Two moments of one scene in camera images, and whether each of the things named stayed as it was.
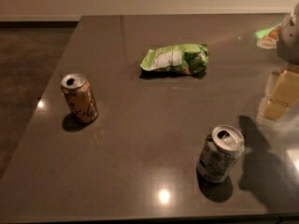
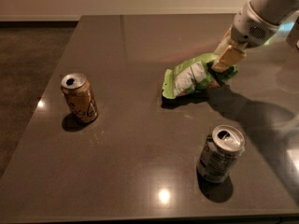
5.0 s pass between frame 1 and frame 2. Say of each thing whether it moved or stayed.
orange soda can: stayed
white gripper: moved
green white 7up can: stayed
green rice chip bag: moved
